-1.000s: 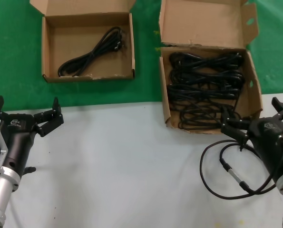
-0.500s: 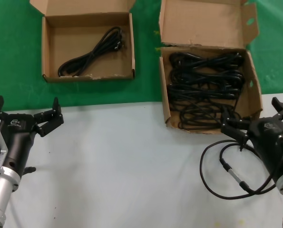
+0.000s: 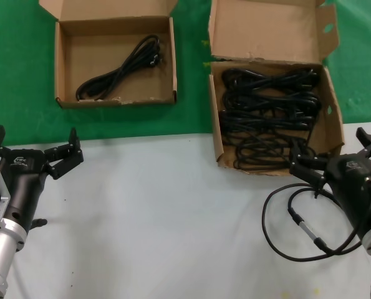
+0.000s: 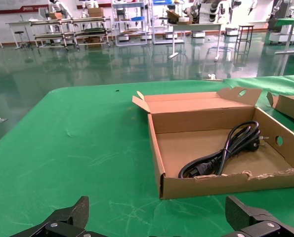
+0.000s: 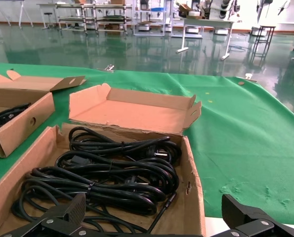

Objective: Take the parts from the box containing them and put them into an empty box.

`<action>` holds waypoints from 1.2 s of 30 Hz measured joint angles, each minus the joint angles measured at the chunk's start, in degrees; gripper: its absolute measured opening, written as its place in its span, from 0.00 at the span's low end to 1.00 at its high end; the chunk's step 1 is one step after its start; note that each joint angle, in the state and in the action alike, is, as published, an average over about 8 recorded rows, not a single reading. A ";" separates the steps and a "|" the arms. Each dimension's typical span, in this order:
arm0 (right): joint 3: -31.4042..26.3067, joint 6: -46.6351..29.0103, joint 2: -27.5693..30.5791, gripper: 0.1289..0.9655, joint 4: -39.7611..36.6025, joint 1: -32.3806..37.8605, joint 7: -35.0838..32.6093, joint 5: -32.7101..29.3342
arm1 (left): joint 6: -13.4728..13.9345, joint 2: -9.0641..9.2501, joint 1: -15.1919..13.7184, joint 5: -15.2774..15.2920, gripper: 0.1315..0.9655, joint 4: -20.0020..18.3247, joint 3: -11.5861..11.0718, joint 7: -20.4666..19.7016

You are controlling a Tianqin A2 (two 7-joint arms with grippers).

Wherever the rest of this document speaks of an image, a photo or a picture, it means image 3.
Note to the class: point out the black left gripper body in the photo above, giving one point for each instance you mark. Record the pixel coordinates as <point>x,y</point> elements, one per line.
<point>24,177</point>

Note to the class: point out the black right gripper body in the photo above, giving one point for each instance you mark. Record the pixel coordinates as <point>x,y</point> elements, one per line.
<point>353,183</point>

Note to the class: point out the small open cardboard box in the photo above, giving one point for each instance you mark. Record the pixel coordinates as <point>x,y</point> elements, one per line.
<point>94,46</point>

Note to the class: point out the large torn cardboard box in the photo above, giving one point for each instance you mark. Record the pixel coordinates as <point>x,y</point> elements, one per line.
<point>266,28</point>

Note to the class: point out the green cloth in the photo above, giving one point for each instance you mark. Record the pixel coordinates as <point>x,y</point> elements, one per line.
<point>17,62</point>

